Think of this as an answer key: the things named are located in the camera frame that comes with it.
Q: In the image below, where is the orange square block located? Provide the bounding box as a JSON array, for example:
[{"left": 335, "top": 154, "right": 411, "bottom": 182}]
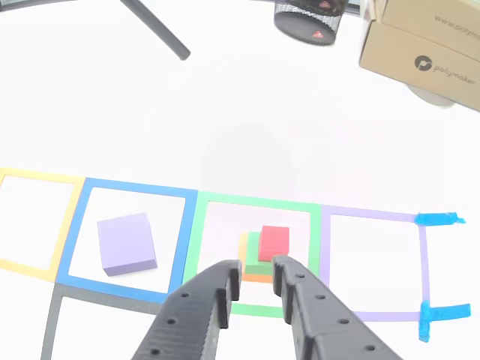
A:
[{"left": 238, "top": 231, "right": 275, "bottom": 284}]

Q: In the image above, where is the green square block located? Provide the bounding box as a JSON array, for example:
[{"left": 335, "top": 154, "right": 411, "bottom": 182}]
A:
[{"left": 244, "top": 231, "right": 275, "bottom": 275}]

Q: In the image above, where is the small red cube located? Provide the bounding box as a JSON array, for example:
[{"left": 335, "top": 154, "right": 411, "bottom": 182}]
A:
[{"left": 257, "top": 224, "right": 291, "bottom": 263}]

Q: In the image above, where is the large purple square block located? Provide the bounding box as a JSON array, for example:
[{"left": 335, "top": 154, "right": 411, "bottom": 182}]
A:
[{"left": 96, "top": 212, "right": 158, "bottom": 278}]

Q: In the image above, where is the blue tape strip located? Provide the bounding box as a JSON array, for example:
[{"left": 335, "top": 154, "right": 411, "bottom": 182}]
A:
[
  {"left": 429, "top": 302, "right": 472, "bottom": 323},
  {"left": 413, "top": 211, "right": 467, "bottom": 227},
  {"left": 418, "top": 299, "right": 433, "bottom": 343}
]

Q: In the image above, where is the brown cardboard box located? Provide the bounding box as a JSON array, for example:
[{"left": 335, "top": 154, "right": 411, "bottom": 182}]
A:
[{"left": 358, "top": 20, "right": 480, "bottom": 113}]

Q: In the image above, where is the dark grey rod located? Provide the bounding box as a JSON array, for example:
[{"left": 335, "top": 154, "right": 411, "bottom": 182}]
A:
[{"left": 119, "top": 0, "right": 192, "bottom": 62}]

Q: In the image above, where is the black mesh object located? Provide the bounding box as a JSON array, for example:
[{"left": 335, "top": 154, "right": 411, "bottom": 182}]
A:
[{"left": 272, "top": 0, "right": 350, "bottom": 47}]

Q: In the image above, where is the cardboard box with web address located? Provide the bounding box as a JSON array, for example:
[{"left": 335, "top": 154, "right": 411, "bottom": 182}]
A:
[{"left": 369, "top": 0, "right": 480, "bottom": 63}]

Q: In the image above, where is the blue square frame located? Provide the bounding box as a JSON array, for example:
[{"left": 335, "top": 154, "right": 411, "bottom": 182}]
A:
[{"left": 55, "top": 176, "right": 200, "bottom": 305}]

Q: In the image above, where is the purple square frame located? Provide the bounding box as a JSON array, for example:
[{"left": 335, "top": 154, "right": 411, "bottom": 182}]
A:
[{"left": 320, "top": 204, "right": 431, "bottom": 323}]

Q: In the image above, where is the green square frame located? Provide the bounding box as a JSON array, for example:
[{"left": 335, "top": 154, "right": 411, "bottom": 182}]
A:
[{"left": 181, "top": 190, "right": 323, "bottom": 319}]

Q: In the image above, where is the black square frame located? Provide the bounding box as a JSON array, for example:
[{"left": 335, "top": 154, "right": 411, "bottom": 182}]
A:
[{"left": 40, "top": 283, "right": 166, "bottom": 360}]

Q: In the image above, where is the orange square frame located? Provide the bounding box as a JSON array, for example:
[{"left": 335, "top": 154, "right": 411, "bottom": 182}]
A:
[{"left": 0, "top": 166, "right": 87, "bottom": 283}]

